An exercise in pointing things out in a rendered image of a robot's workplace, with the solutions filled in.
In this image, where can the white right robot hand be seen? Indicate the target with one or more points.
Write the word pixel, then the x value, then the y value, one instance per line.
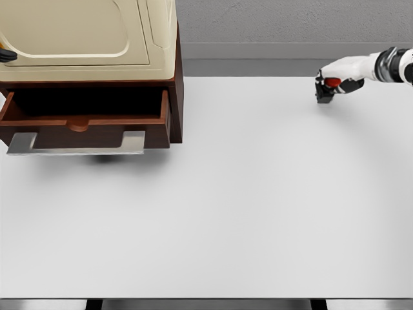
pixel 346 68

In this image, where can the black knob with orange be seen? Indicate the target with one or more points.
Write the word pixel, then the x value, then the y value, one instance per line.
pixel 7 55

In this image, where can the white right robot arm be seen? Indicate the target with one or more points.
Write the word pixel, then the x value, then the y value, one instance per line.
pixel 388 66

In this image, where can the brown cabinet with cream top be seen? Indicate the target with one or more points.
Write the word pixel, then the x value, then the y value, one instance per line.
pixel 80 35

